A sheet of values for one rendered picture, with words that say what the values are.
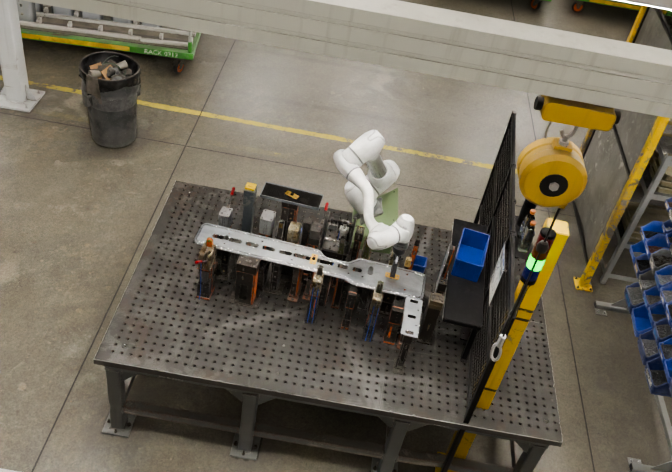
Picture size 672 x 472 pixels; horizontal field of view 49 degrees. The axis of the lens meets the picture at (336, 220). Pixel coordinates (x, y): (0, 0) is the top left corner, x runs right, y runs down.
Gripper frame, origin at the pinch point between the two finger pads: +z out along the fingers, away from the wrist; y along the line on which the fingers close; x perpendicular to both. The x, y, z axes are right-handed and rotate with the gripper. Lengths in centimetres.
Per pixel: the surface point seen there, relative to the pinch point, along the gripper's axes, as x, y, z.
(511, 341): 64, 53, -21
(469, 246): 43, -40, 3
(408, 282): 10.0, 0.2, 5.6
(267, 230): -78, -12, 2
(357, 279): -19.2, 7.7, 5.4
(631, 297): 170, -90, 56
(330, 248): -39.7, -16.5, 8.7
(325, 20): -32, 181, -230
